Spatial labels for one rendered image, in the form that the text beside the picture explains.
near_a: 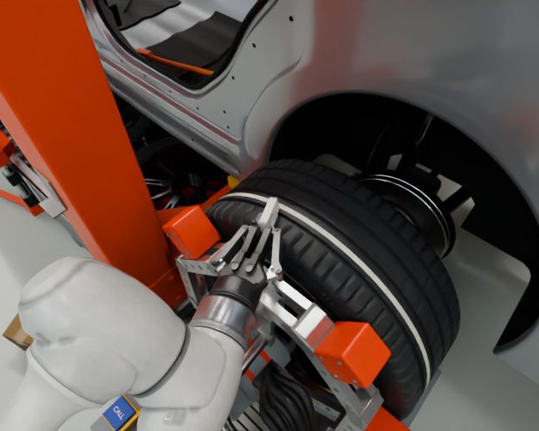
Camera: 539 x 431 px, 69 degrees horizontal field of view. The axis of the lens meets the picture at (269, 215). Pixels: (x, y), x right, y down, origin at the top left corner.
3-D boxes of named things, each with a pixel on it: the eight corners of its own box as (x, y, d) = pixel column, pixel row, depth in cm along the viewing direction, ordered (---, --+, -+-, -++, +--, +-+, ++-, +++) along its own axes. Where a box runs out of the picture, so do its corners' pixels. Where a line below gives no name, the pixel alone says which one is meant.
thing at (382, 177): (400, 271, 128) (476, 244, 99) (388, 287, 124) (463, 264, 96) (333, 200, 129) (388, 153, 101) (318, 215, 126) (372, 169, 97)
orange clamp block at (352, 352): (358, 347, 71) (393, 353, 63) (333, 381, 68) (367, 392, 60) (335, 319, 70) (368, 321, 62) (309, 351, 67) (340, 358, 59)
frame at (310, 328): (352, 433, 105) (410, 375, 61) (337, 455, 102) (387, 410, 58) (211, 307, 127) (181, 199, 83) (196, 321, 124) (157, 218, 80)
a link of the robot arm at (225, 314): (251, 363, 57) (263, 327, 61) (237, 332, 51) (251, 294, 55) (197, 351, 60) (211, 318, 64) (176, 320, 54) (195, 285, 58)
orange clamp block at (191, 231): (223, 238, 84) (198, 203, 82) (196, 262, 81) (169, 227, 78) (210, 238, 90) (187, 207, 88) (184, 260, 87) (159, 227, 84)
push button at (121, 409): (137, 413, 119) (135, 411, 117) (118, 433, 115) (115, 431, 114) (123, 396, 121) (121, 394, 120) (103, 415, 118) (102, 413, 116)
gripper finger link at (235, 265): (243, 285, 65) (234, 283, 65) (262, 235, 72) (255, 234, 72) (237, 269, 62) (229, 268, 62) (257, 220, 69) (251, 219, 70)
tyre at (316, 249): (360, 355, 133) (537, 345, 75) (318, 412, 123) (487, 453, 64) (229, 215, 137) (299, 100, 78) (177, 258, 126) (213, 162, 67)
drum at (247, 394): (298, 358, 97) (302, 337, 86) (238, 431, 87) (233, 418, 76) (256, 321, 103) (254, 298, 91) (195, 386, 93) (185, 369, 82)
